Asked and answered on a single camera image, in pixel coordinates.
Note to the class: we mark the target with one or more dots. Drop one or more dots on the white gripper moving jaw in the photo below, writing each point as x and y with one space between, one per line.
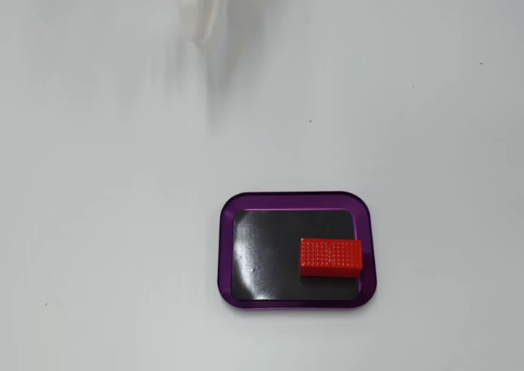
209 6

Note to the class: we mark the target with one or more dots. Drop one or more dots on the red studded rectangular block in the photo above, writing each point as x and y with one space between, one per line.
331 257

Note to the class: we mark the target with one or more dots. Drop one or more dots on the purple tray with black base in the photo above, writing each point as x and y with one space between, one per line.
226 260

